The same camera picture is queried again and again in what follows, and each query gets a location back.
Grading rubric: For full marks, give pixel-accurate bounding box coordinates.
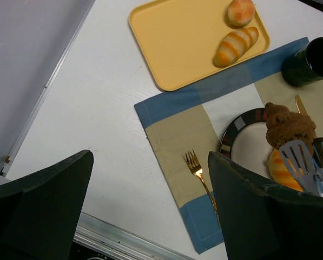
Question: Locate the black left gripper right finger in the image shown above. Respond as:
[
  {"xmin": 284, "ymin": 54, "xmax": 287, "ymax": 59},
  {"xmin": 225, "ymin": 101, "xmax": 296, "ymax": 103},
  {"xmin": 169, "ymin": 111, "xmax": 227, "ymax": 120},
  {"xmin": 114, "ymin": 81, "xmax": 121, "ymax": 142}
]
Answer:
[{"xmin": 208, "ymin": 152, "xmax": 323, "ymax": 259}]

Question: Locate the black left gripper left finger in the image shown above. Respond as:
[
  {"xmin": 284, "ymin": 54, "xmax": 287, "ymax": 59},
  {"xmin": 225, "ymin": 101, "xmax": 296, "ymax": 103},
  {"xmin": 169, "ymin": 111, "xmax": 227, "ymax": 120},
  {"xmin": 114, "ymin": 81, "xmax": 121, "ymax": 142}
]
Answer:
[{"xmin": 0, "ymin": 150, "xmax": 94, "ymax": 259}]

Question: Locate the striped croissant bread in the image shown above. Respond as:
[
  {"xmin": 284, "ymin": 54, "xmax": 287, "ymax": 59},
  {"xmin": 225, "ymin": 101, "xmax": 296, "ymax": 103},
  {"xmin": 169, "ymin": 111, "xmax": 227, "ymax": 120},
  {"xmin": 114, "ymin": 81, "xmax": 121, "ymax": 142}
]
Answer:
[{"xmin": 267, "ymin": 149, "xmax": 303, "ymax": 192}]

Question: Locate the brown chocolate bread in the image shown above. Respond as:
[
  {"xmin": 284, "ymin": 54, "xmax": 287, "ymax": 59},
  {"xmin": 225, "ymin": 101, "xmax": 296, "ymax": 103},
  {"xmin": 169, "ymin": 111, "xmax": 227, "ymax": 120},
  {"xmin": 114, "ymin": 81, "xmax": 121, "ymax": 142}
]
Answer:
[{"xmin": 265, "ymin": 102, "xmax": 316, "ymax": 154}]

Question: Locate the long bread roll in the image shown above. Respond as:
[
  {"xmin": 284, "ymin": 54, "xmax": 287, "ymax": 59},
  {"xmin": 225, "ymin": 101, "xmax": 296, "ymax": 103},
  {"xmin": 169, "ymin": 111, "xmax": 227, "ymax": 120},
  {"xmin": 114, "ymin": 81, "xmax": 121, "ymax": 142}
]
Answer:
[{"xmin": 214, "ymin": 27, "xmax": 259, "ymax": 67}]

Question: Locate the round bread roll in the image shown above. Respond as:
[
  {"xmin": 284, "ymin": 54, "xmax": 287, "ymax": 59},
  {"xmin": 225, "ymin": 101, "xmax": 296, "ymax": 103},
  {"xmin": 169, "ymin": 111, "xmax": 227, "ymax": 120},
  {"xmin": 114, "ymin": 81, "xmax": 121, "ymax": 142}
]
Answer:
[{"xmin": 227, "ymin": 0, "xmax": 256, "ymax": 27}]

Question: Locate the black rimmed plate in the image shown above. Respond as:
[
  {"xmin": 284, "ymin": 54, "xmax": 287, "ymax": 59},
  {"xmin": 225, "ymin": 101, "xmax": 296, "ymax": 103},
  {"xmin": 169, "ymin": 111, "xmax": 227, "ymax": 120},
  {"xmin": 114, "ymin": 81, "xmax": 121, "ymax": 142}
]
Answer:
[{"xmin": 218, "ymin": 108, "xmax": 273, "ymax": 180}]

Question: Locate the gold fork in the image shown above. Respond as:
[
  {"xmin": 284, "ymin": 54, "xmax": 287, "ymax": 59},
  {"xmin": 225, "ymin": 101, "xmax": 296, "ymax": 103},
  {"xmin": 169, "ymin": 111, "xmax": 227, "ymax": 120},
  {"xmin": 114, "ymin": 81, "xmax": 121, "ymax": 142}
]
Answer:
[{"xmin": 186, "ymin": 150, "xmax": 220, "ymax": 224}]

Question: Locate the gold knife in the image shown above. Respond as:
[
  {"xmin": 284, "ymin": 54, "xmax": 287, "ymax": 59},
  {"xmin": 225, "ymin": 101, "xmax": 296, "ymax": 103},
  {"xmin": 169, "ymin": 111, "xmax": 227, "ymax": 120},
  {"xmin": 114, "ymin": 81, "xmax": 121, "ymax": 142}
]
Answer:
[{"xmin": 295, "ymin": 95, "xmax": 308, "ymax": 115}]

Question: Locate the blue beige placemat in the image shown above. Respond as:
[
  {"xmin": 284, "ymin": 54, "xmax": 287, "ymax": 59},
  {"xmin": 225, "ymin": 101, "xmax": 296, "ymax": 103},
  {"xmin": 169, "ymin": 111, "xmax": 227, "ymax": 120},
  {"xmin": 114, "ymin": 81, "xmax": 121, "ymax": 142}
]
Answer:
[{"xmin": 135, "ymin": 37, "xmax": 323, "ymax": 254}]

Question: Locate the dark green mug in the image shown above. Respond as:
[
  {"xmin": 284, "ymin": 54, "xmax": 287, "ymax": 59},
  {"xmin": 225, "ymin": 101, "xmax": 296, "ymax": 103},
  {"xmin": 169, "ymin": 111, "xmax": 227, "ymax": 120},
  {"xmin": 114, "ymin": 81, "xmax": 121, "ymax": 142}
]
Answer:
[{"xmin": 281, "ymin": 37, "xmax": 323, "ymax": 87}]

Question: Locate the yellow tray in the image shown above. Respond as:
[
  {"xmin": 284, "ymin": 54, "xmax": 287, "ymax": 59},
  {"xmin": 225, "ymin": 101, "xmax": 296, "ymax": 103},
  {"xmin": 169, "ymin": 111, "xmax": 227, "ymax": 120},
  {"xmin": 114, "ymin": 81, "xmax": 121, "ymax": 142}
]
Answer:
[{"xmin": 128, "ymin": 0, "xmax": 271, "ymax": 92}]

